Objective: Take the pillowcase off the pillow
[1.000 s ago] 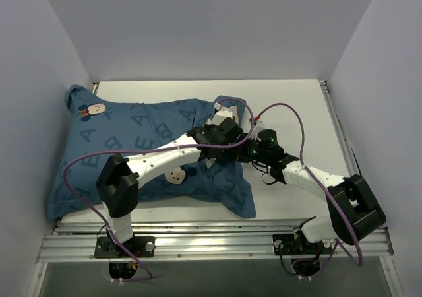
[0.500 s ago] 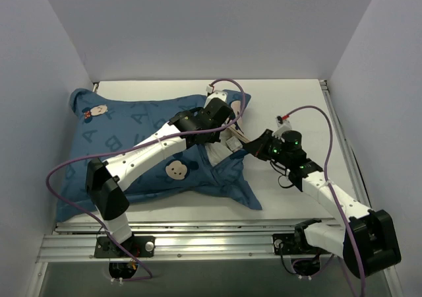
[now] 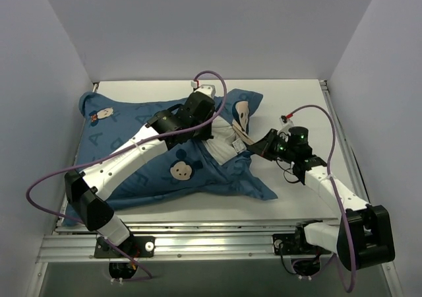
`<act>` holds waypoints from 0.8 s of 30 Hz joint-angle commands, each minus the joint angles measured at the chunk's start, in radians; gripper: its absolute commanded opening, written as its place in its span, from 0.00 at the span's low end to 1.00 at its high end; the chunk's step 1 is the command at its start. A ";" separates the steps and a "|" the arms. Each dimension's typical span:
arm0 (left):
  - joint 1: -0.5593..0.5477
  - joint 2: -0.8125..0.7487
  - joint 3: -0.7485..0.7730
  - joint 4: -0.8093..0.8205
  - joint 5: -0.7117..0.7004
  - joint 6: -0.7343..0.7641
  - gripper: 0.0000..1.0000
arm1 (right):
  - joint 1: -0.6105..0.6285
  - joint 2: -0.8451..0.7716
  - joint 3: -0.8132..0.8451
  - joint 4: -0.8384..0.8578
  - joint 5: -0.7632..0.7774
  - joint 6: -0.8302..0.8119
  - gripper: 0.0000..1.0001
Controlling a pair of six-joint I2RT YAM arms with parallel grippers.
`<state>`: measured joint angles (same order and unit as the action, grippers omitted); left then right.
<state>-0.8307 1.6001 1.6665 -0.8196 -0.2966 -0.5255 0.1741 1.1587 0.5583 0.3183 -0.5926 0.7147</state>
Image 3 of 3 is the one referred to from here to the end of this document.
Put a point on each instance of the blue cartoon print pillowcase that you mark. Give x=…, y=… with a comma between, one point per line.
x=220, y=165

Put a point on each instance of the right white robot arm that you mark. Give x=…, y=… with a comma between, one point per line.
x=363, y=237

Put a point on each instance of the aluminium front rail frame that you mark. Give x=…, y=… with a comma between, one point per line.
x=175, y=241

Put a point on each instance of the left aluminium side rail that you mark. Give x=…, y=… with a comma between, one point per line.
x=65, y=202

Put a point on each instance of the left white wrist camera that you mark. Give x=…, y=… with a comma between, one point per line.
x=207, y=89

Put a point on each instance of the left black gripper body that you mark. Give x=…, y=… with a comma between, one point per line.
x=204, y=122

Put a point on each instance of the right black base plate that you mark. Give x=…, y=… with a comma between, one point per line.
x=289, y=244

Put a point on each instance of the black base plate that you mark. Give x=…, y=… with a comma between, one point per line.
x=134, y=246
x=289, y=244

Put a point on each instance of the white pillow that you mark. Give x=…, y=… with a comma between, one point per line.
x=227, y=141

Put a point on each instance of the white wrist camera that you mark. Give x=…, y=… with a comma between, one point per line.
x=286, y=124
x=207, y=89

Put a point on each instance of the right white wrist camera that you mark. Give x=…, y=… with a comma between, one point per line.
x=286, y=124

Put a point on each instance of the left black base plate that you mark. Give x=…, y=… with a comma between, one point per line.
x=134, y=246

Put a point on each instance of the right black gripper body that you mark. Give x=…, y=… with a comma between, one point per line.
x=268, y=146

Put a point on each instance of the right aluminium side rail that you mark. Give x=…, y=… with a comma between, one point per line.
x=351, y=164

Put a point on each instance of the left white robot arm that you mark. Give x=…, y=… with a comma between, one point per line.
x=87, y=191

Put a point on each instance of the aluminium side rail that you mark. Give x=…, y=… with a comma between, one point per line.
x=351, y=164
x=65, y=202

